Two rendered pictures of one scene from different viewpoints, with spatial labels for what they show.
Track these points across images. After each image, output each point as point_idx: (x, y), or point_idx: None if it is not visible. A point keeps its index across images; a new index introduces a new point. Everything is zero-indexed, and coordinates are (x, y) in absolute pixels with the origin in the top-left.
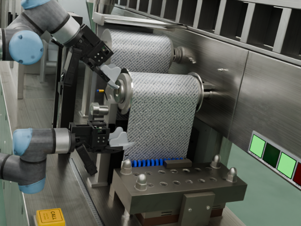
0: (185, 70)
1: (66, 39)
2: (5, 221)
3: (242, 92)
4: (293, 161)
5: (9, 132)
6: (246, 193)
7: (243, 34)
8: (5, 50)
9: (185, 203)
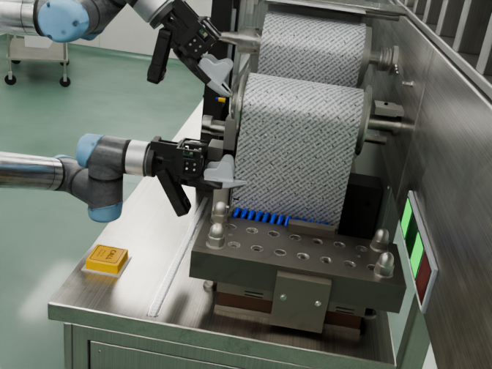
0: (393, 86)
1: (146, 16)
2: None
3: (417, 122)
4: (422, 248)
5: None
6: None
7: (439, 19)
8: (36, 22)
9: (275, 285)
